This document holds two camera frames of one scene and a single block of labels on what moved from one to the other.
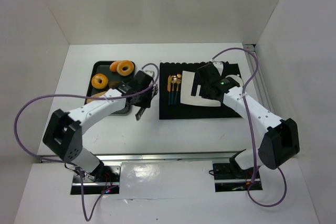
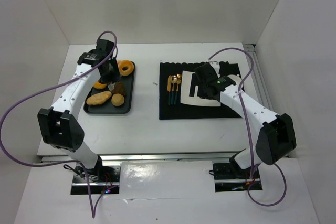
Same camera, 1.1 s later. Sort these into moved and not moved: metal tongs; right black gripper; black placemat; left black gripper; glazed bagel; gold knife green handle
Moved: metal tongs; left black gripper
Not moved: glazed bagel; gold knife green handle; black placemat; right black gripper
